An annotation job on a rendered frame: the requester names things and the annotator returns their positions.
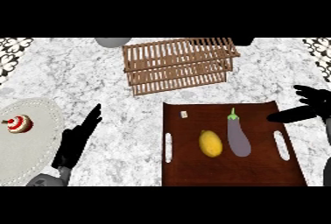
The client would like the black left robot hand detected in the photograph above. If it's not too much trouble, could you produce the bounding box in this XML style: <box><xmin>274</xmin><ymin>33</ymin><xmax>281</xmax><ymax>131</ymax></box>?
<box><xmin>51</xmin><ymin>103</ymin><xmax>104</xmax><ymax>171</ymax></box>

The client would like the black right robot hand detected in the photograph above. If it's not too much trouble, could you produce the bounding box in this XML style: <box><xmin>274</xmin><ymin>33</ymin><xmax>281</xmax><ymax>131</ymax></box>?
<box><xmin>267</xmin><ymin>84</ymin><xmax>331</xmax><ymax>123</ymax></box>

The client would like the purple eggplant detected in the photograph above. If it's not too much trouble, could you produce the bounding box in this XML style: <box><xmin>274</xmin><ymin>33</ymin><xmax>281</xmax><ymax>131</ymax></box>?
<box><xmin>227</xmin><ymin>108</ymin><xmax>253</xmax><ymax>158</ymax></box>

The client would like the dark brown wooden tray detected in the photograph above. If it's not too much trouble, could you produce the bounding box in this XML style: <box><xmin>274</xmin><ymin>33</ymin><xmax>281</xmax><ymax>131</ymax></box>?
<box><xmin>162</xmin><ymin>101</ymin><xmax>309</xmax><ymax>187</ymax></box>

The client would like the brown wooden tiered shelf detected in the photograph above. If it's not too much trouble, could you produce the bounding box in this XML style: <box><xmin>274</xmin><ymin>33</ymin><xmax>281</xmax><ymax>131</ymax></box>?
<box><xmin>122</xmin><ymin>38</ymin><xmax>243</xmax><ymax>97</ymax></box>

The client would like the pale grey oval placemat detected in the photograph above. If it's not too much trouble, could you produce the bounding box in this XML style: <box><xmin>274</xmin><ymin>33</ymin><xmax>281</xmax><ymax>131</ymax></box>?
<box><xmin>0</xmin><ymin>97</ymin><xmax>67</xmax><ymax>187</ymax></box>

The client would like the red and white cupcake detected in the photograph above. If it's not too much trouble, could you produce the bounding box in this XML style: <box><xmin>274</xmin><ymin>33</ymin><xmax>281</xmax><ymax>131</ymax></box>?
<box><xmin>0</xmin><ymin>115</ymin><xmax>36</xmax><ymax>135</ymax></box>

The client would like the black object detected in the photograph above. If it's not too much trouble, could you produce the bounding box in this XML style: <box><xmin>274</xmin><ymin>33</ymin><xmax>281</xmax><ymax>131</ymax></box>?
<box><xmin>233</xmin><ymin>38</ymin><xmax>256</xmax><ymax>46</ymax></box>

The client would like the yellow lemon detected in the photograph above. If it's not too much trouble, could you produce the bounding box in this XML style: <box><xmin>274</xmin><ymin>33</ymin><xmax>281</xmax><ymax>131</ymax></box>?
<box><xmin>199</xmin><ymin>129</ymin><xmax>224</xmax><ymax>158</ymax></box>

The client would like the grey round object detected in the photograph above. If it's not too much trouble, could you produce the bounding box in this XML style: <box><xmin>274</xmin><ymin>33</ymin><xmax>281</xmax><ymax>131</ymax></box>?
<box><xmin>95</xmin><ymin>38</ymin><xmax>132</xmax><ymax>49</ymax></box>

